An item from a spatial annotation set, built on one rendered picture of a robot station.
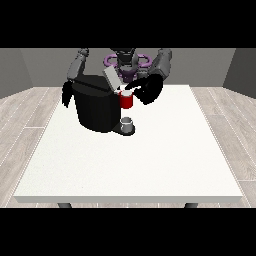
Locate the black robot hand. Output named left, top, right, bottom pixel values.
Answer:
left=124, top=74, right=165, bottom=106
left=61, top=78, right=74, bottom=109

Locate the red pod holder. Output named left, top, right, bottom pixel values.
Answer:
left=119, top=89, right=135, bottom=110

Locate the black coffee machine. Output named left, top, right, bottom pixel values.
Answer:
left=71, top=74, right=136, bottom=136

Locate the pale grey machine lid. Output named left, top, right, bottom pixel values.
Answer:
left=102, top=65, right=123, bottom=91

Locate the small grey cup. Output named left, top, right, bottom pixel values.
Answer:
left=120, top=116, right=135, bottom=133

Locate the white table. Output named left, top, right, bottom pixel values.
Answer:
left=13, top=84, right=243, bottom=209

